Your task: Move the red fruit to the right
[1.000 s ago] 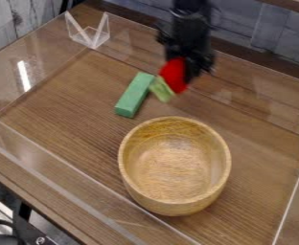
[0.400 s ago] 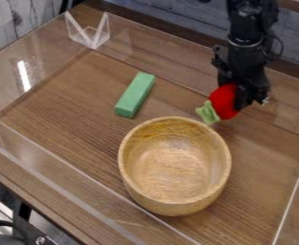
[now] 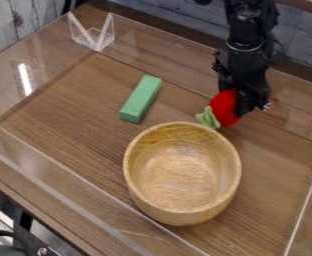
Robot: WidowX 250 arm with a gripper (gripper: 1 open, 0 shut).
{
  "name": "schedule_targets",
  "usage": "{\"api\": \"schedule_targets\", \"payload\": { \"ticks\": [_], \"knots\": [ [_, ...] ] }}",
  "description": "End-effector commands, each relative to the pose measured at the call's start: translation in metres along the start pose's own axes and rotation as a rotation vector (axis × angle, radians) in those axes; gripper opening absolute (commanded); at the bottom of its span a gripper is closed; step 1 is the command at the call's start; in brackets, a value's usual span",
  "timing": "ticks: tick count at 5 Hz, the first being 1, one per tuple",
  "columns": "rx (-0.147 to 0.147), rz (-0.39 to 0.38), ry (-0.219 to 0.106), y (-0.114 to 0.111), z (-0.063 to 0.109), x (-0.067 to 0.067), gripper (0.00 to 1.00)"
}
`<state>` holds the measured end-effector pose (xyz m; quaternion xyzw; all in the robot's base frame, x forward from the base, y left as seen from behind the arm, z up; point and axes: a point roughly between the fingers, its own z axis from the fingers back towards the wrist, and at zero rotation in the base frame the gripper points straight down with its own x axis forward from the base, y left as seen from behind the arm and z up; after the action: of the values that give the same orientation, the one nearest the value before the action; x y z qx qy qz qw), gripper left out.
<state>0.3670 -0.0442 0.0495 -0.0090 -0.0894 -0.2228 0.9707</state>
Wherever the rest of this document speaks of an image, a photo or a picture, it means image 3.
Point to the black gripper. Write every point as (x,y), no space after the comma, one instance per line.
(240,65)

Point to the red plush strawberry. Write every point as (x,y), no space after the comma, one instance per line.
(219,113)

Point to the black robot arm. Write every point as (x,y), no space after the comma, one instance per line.
(251,20)

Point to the green rectangular block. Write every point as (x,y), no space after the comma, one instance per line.
(140,99)

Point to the wooden bowl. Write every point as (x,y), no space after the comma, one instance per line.
(183,171)

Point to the clear acrylic corner bracket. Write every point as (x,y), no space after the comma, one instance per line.
(93,38)

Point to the clear acrylic enclosure wall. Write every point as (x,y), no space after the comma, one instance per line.
(61,163)

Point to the black table leg bracket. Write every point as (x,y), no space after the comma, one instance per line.
(32,245)

